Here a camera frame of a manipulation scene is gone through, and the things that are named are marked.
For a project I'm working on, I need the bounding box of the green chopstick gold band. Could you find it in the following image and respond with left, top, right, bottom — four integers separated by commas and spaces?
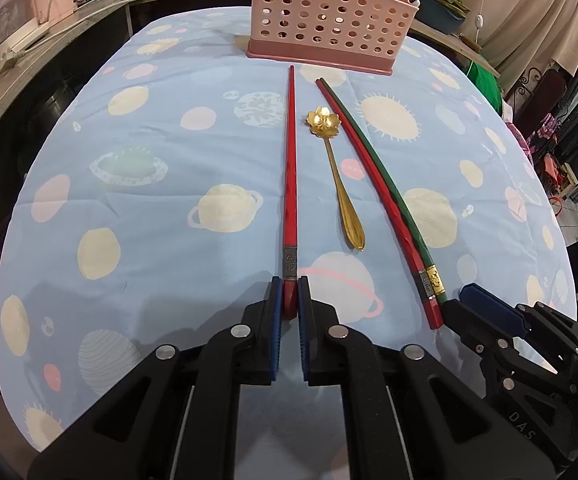
317, 78, 447, 304

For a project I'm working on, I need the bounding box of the red chopstick silver band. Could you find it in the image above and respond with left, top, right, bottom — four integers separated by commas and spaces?
316, 78, 443, 330

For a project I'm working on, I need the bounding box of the gold flower spoon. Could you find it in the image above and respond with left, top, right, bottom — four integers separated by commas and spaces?
305, 106, 366, 252

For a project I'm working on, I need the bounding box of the pink perforated utensil basket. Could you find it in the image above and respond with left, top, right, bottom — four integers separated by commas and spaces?
246, 0, 418, 75

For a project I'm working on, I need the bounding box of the blue planet print tablecloth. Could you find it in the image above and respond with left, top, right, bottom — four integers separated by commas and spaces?
0, 8, 576, 450

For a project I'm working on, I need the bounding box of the green plastic bag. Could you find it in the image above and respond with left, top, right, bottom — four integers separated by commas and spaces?
466, 62, 504, 115

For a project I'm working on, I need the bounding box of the beige hanging curtain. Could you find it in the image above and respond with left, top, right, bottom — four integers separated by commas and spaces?
460, 0, 578, 91

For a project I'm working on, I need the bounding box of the blue bowl with greens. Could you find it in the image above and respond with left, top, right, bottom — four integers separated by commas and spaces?
416, 0, 470, 35

